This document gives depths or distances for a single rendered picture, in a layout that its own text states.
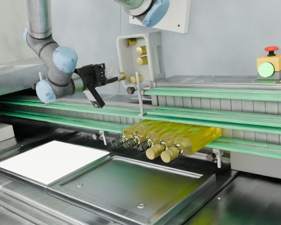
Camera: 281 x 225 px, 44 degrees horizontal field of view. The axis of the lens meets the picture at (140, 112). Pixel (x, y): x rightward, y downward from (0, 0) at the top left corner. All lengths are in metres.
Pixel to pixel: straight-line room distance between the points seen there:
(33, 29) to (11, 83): 0.82
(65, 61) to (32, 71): 0.90
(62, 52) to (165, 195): 0.54
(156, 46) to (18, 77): 0.83
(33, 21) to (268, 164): 0.85
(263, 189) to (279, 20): 0.53
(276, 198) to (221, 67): 0.50
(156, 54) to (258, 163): 0.58
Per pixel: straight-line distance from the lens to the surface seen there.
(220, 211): 1.04
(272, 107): 1.11
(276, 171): 1.18
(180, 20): 1.33
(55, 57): 1.10
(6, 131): 2.06
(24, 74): 1.95
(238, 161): 1.22
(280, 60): 1.14
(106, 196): 1.11
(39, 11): 1.08
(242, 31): 1.24
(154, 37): 1.40
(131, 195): 1.09
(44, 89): 1.15
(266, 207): 1.06
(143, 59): 1.44
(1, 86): 1.89
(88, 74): 1.28
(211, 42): 1.30
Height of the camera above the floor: 1.87
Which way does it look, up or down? 45 degrees down
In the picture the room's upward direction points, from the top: 113 degrees counter-clockwise
